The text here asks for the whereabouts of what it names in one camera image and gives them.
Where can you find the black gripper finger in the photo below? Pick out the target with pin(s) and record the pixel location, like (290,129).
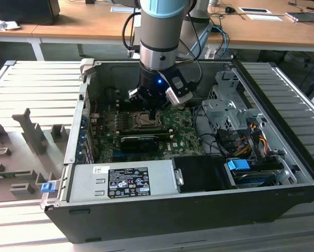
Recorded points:
(151,114)
(155,114)

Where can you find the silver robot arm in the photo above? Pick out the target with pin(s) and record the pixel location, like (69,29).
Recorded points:
(159,31)

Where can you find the CPU socket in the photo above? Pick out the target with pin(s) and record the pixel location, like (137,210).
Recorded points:
(131,123)

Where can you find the blue expansion slot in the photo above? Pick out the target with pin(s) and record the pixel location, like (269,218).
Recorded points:
(119,152)

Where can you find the black graphics card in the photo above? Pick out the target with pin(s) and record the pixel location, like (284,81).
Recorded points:
(138,144)

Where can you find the green motherboard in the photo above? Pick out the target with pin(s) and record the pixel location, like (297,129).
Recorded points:
(183,136)

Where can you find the silver metal drive cage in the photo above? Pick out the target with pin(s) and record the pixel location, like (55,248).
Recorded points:
(217,110)

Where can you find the blue disk carrier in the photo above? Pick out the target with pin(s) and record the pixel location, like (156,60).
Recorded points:
(237,165)

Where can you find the silver power supply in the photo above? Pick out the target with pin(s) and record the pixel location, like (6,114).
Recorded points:
(83,183)

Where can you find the black computer mouse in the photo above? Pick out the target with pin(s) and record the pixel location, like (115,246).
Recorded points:
(229,9)

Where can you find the black PC case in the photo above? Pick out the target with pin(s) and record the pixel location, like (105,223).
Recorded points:
(146,223)

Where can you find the grey parts rack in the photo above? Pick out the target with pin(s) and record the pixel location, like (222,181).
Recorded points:
(28,123)

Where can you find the blue case latch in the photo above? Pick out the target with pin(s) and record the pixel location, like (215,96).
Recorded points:
(47,188)

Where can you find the white paper sheet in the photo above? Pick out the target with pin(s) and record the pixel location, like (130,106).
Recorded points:
(264,17)

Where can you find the black computer box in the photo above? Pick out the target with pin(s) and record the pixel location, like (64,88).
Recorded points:
(23,11)

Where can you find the crumpled white paper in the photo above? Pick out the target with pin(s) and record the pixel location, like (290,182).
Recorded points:
(4,25)

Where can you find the grey notebook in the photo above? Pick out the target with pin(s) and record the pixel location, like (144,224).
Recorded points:
(302,17)

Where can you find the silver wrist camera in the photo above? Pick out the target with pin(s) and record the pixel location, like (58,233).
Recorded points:
(178,98)

